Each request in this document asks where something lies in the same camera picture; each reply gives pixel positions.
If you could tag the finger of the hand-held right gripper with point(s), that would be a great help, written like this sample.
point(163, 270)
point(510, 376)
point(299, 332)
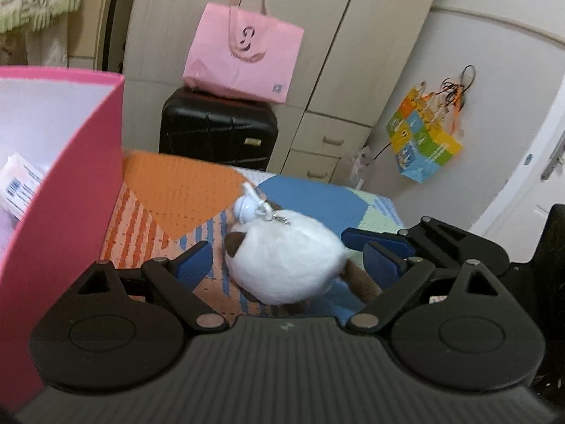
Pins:
point(375, 237)

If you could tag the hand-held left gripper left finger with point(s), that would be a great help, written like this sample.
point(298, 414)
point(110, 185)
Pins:
point(194, 265)

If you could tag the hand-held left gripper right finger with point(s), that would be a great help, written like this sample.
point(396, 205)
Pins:
point(384, 267)

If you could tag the white round plush toy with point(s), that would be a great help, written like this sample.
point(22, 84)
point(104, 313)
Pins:
point(287, 260)

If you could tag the pink cardboard box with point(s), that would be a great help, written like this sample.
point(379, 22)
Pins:
point(75, 229)

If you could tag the blue and white packet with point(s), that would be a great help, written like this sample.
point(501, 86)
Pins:
point(20, 185)

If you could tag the white door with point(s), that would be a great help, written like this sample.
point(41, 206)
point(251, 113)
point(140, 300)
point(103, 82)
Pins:
point(525, 185)

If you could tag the colourful paper gift bag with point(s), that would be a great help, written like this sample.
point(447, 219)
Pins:
point(423, 141)

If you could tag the black suitcase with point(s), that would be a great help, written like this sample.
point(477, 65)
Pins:
point(216, 128)

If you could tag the beige wardrobe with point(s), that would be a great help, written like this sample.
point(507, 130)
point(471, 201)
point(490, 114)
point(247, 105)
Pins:
point(344, 53)

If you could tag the pink tote bag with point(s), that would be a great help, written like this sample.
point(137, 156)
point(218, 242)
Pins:
point(247, 48)

